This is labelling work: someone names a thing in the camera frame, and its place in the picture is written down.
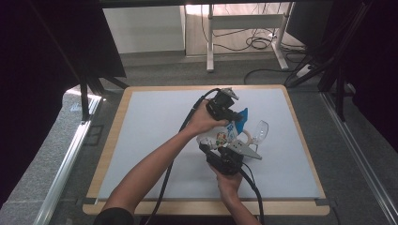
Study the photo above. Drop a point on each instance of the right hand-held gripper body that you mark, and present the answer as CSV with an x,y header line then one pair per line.
x,y
226,161

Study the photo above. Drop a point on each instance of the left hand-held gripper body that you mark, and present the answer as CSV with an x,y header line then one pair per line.
x,y
220,108

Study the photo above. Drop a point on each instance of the white and blue powder bag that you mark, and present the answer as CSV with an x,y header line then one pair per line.
x,y
219,137

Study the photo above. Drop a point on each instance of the clear glass cup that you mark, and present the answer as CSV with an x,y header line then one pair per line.
x,y
261,131

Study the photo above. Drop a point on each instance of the person's left hand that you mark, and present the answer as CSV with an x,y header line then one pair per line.
x,y
202,122

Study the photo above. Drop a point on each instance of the person's right hand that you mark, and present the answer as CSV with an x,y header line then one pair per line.
x,y
230,186

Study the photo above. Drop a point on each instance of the white table mat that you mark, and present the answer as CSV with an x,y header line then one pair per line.
x,y
150,125

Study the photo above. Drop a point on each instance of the white power strip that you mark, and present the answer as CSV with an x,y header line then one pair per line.
x,y
303,71

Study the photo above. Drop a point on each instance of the black tripod stand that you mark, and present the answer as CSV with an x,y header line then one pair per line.
x,y
316,70

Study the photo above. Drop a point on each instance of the person's black sleeve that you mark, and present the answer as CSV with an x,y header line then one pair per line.
x,y
114,216

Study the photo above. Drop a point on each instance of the black stand with short legs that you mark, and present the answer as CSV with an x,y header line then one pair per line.
x,y
84,100

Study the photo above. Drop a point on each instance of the narrow black curtain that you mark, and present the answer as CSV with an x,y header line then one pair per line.
x,y
375,62

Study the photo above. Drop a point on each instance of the wide black curtain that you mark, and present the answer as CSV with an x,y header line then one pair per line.
x,y
31,62

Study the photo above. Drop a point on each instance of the white desk frame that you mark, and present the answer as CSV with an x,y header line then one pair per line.
x,y
247,22

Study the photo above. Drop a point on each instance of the white wall panel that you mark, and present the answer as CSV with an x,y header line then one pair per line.
x,y
144,29

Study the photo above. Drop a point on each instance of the aluminium floor rail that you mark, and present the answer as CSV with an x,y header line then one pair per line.
x,y
359,150
62,172

